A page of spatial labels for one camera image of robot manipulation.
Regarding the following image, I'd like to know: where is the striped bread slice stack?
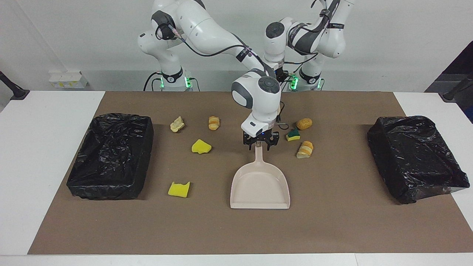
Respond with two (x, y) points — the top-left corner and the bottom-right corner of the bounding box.
(296, 141), (314, 159)

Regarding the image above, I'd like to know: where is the beige plastic dustpan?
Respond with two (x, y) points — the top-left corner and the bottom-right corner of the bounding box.
(230, 142), (291, 210)

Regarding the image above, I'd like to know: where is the pale bread chunk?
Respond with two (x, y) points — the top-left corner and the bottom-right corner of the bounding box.
(170, 116), (185, 133)

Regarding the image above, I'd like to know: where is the bin with black bag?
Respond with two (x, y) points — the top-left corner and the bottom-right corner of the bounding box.
(67, 113), (154, 201)
(367, 116), (470, 205)

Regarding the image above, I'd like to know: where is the notched yellow sponge piece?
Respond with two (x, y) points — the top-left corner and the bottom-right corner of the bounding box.
(168, 181), (191, 198)

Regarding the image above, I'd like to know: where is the brown table mat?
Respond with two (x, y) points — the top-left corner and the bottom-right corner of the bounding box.
(28, 91), (473, 255)

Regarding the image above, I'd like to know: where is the black stand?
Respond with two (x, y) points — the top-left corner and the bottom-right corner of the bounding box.
(0, 71), (30, 101)
(439, 72), (473, 103)

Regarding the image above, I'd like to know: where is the dark background furniture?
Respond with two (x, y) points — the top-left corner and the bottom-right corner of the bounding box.
(424, 40), (473, 124)

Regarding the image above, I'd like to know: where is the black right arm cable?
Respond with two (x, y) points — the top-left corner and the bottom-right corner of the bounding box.
(159, 24), (289, 130)

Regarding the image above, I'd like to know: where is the black base power cable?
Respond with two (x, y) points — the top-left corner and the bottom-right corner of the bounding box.
(143, 72), (163, 92)

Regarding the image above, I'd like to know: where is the white wall power strip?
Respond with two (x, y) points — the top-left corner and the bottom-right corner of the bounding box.
(49, 71), (88, 89)

